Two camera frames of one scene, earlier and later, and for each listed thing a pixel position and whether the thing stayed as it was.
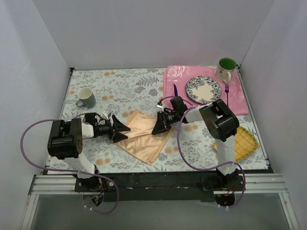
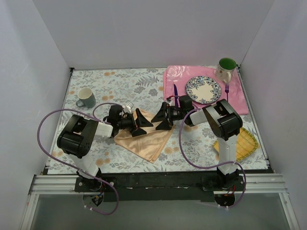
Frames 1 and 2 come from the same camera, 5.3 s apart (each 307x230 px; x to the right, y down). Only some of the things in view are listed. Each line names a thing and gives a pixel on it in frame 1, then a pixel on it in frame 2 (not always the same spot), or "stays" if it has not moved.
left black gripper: [112, 131] to [134, 122]
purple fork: [227, 86] stays
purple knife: [175, 90] stays
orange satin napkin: [140, 142] stays
